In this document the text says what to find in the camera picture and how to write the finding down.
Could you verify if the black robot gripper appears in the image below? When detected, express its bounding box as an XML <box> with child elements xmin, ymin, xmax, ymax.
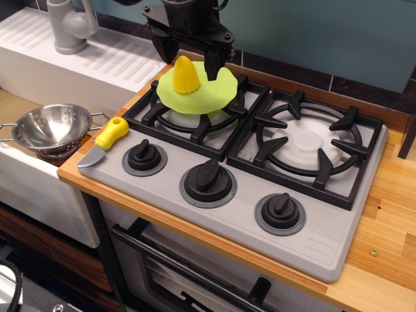
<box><xmin>142</xmin><ymin>1</ymin><xmax>234</xmax><ymax>81</ymax></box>

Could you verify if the yellow handled toy knife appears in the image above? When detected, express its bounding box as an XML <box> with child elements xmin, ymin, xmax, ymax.
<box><xmin>77</xmin><ymin>117</ymin><xmax>129</xmax><ymax>168</ymax></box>

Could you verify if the yellow toy corn cob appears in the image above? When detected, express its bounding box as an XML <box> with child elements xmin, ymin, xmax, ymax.
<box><xmin>172</xmin><ymin>56</ymin><xmax>200</xmax><ymax>94</ymax></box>

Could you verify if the green round toy plate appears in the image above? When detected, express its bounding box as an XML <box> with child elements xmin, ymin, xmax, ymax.
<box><xmin>157</xmin><ymin>61</ymin><xmax>238</xmax><ymax>114</ymax></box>

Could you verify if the white left burner disc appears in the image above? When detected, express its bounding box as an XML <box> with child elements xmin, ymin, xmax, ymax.
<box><xmin>155</xmin><ymin>110</ymin><xmax>238</xmax><ymax>133</ymax></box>

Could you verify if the white burner disc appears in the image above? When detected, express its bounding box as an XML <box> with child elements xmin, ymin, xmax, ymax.
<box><xmin>155</xmin><ymin>110</ymin><xmax>238</xmax><ymax>133</ymax></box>
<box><xmin>263</xmin><ymin>117</ymin><xmax>346</xmax><ymax>170</ymax></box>

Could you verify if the black left burner grate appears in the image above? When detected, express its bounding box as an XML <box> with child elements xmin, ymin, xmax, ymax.
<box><xmin>123</xmin><ymin>74</ymin><xmax>270</xmax><ymax>161</ymax></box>

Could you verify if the black burner grate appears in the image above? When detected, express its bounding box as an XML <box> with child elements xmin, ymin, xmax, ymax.
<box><xmin>123</xmin><ymin>74</ymin><xmax>270</xmax><ymax>161</ymax></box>
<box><xmin>227</xmin><ymin>89</ymin><xmax>388</xmax><ymax>211</ymax></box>

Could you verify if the black left stove knob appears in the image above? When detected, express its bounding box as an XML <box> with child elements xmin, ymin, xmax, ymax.
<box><xmin>122</xmin><ymin>139</ymin><xmax>168</xmax><ymax>177</ymax></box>

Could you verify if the black stove knob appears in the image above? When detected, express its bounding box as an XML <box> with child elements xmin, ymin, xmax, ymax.
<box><xmin>179</xmin><ymin>160</ymin><xmax>237</xmax><ymax>209</ymax></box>
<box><xmin>122</xmin><ymin>139</ymin><xmax>168</xmax><ymax>177</ymax></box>
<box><xmin>254</xmin><ymin>193</ymin><xmax>306</xmax><ymax>237</ymax></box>

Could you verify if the grey toy faucet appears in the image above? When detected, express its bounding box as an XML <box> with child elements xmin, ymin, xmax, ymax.
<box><xmin>47</xmin><ymin>0</ymin><xmax>98</xmax><ymax>55</ymax></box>

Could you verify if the black middle stove knob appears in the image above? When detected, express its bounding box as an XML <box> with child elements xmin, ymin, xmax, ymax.
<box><xmin>179</xmin><ymin>160</ymin><xmax>237</xmax><ymax>209</ymax></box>

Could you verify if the white right burner disc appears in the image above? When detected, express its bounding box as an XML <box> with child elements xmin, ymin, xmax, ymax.
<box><xmin>263</xmin><ymin>117</ymin><xmax>346</xmax><ymax>170</ymax></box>

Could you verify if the grey toy stove top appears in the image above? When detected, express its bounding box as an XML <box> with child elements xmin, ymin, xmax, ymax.
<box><xmin>78</xmin><ymin>76</ymin><xmax>388</xmax><ymax>282</ymax></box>

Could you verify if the black right burner grate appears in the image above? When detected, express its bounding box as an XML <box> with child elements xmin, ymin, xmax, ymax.
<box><xmin>227</xmin><ymin>89</ymin><xmax>388</xmax><ymax>211</ymax></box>

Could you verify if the black right stove knob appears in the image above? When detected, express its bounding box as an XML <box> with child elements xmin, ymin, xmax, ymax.
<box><xmin>254</xmin><ymin>193</ymin><xmax>306</xmax><ymax>237</ymax></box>

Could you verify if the toy oven door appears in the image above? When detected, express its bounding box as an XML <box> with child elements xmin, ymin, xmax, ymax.
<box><xmin>110</xmin><ymin>218</ymin><xmax>288</xmax><ymax>311</ymax></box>

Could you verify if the steel colander with handles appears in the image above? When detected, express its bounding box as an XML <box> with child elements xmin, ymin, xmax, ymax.
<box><xmin>1</xmin><ymin>104</ymin><xmax>109</xmax><ymax>159</ymax></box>

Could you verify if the dark wooden post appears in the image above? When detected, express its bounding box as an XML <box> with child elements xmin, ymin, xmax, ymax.
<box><xmin>398</xmin><ymin>115</ymin><xmax>415</xmax><ymax>159</ymax></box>

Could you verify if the black braided cable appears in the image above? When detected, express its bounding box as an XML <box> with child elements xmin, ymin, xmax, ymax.
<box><xmin>0</xmin><ymin>258</ymin><xmax>23</xmax><ymax>312</ymax></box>

